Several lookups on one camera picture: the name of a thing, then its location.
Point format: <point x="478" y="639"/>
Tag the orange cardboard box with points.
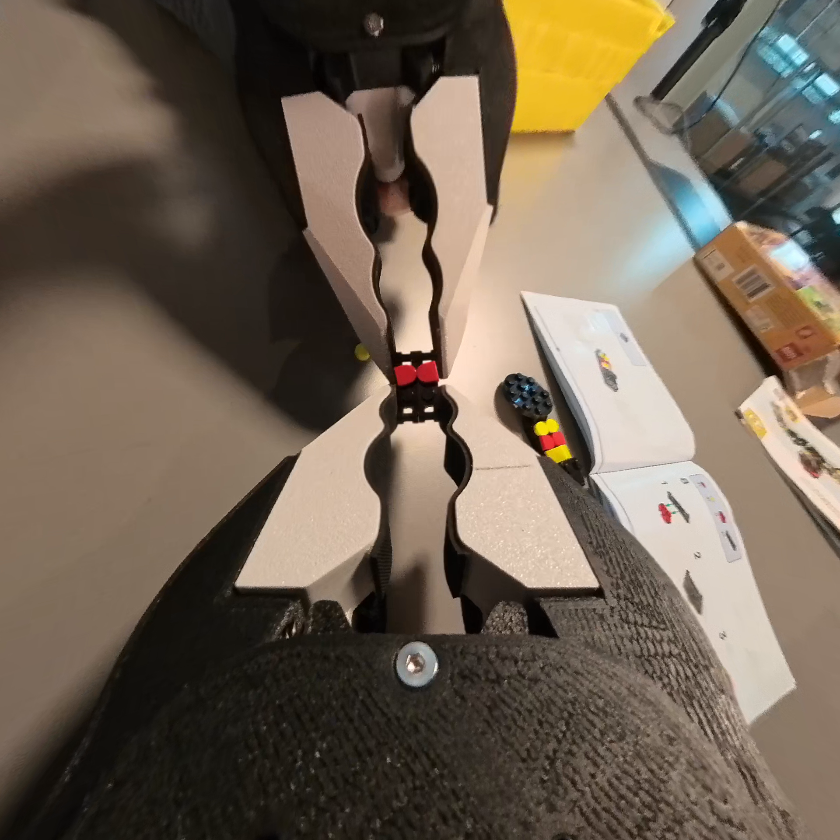
<point x="754" y="282"/>

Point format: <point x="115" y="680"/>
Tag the black lego plate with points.
<point x="417" y="401"/>

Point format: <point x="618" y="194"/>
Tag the black yellow red lego model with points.
<point x="525" y="394"/>

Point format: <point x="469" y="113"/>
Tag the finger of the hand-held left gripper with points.
<point x="459" y="184"/>
<point x="321" y="184"/>

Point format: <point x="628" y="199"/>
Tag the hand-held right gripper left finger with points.
<point x="308" y="525"/>

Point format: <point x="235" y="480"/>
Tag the black stand pole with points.
<point x="695" y="52"/>

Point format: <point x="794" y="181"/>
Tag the yellow plastic bin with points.
<point x="577" y="65"/>

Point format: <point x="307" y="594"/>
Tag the white instruction booklet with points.
<point x="610" y="407"/>

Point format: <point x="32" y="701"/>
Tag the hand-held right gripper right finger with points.
<point x="525" y="525"/>

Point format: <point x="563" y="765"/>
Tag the small white yellow leaflet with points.
<point x="794" y="446"/>

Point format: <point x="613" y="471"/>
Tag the person's left hand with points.
<point x="397" y="197"/>

